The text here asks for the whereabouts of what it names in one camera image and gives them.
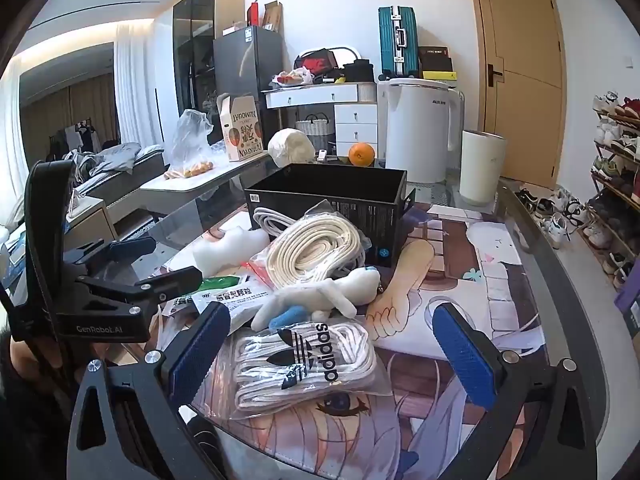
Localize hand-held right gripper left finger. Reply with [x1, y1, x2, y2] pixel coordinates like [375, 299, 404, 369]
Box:
[67, 301, 232, 480]

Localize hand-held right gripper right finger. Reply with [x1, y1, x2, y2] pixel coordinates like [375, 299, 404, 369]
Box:
[432, 302, 598, 480]

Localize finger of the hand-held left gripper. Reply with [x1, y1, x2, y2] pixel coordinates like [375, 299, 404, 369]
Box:
[75, 266, 203, 311]
[62, 237, 157, 267]

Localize green and white medicine packet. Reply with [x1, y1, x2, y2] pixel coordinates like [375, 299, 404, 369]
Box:
[190, 275, 276, 333]
[161, 292, 206, 318]

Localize bagged white shoelaces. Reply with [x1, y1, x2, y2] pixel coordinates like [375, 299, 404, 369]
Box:
[192, 317, 393, 418]

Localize white and blue plush toy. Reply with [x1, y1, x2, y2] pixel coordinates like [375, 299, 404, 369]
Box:
[251, 266, 383, 332]

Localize bagged cream rope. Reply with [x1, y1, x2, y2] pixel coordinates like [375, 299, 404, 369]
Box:
[264, 212, 371, 293]

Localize black cardboard box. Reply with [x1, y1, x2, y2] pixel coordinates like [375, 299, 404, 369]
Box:
[243, 162, 417, 268]

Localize bedside table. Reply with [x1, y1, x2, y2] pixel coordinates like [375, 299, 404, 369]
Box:
[62, 195, 118, 251]

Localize white foam piece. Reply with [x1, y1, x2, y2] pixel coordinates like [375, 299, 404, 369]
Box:
[192, 227, 271, 277]

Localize bed with grey clothes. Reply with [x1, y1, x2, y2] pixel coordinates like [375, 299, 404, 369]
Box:
[50, 142, 166, 211]

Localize printed desk mat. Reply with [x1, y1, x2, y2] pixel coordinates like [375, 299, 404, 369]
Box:
[165, 200, 551, 480]

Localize red and white plastic bag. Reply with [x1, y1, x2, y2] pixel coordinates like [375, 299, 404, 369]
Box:
[248, 255, 281, 291]

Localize white side table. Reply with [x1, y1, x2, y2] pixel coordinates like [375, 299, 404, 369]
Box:
[139, 152, 273, 206]

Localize hanging clothes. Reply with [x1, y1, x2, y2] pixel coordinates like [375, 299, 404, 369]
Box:
[47, 120, 108, 161]

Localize clear plastic bag of kumquats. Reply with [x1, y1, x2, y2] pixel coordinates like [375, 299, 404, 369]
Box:
[165, 108, 216, 180]

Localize brown curtain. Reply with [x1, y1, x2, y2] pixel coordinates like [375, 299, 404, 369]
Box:
[22, 72, 117, 166]

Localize white curtain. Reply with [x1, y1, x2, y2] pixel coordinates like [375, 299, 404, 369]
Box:
[114, 25, 166, 148]

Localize row of sneakers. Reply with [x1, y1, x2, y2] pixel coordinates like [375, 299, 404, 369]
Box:
[515, 185, 591, 251]

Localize printed cardboard fruit box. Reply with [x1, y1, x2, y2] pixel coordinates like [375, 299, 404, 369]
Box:
[216, 92, 264, 162]

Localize purple container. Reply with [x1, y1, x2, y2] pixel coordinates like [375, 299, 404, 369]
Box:
[614, 280, 640, 341]

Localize white round bundle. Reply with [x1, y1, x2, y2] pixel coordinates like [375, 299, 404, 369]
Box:
[268, 128, 317, 167]

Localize white cylindrical bin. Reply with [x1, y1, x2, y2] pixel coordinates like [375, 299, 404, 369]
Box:
[460, 130, 508, 206]

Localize wicker basket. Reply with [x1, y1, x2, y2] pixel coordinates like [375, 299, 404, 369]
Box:
[295, 115, 337, 151]

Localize grey refrigerator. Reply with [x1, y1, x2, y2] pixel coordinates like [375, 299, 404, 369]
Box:
[213, 25, 284, 133]

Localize dark glass cabinet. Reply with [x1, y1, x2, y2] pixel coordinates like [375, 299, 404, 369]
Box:
[172, 0, 246, 126]

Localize orange fruit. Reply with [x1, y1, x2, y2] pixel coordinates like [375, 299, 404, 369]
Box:
[348, 143, 376, 167]

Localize white washing machine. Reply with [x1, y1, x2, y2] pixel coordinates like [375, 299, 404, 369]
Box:
[377, 77, 465, 184]

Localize plastic bag of food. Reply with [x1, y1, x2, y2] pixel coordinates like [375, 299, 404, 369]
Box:
[272, 67, 315, 87]

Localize shoe rack with shoes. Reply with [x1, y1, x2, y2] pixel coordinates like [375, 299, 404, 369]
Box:
[585, 91, 640, 291]

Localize white dresser with drawers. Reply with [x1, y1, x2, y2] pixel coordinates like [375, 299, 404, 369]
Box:
[263, 81, 380, 158]

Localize red and black bag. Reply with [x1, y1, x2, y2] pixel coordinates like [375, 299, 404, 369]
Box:
[295, 48, 337, 73]

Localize brown cardboard box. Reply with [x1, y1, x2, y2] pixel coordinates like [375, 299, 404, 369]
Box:
[263, 1, 284, 33]

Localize wooden door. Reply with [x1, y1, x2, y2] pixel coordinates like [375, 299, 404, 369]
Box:
[466, 0, 566, 190]

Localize white oval mirror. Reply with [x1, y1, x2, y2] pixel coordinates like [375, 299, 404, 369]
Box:
[327, 46, 362, 68]

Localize black flat box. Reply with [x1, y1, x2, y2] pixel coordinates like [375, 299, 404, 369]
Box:
[418, 46, 453, 73]

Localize teal suitcase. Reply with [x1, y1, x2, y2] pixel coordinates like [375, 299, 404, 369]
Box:
[378, 5, 419, 80]

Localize coiled white cable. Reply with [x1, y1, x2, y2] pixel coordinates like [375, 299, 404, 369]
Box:
[251, 199, 331, 241]

